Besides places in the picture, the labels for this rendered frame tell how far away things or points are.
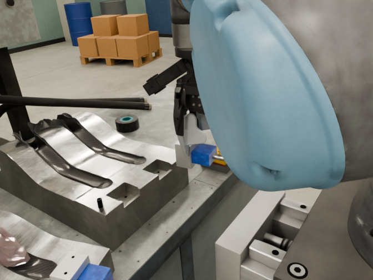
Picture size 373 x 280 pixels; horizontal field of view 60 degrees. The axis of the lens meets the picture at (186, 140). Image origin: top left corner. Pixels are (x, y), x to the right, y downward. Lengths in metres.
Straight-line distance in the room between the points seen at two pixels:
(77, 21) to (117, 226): 7.36
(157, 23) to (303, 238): 7.86
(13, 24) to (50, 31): 7.34
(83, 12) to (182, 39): 7.35
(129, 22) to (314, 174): 5.49
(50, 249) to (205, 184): 0.38
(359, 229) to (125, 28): 5.48
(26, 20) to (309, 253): 1.33
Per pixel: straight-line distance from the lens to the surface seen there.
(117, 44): 5.54
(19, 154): 0.83
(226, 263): 0.40
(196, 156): 0.66
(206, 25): 0.17
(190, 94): 0.59
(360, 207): 0.33
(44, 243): 0.65
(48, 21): 8.76
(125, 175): 0.71
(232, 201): 1.05
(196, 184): 0.81
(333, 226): 0.35
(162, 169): 0.76
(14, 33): 1.44
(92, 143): 0.87
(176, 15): 0.57
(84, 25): 7.90
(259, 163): 0.15
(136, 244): 0.68
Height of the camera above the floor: 1.26
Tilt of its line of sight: 27 degrees down
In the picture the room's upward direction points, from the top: 4 degrees counter-clockwise
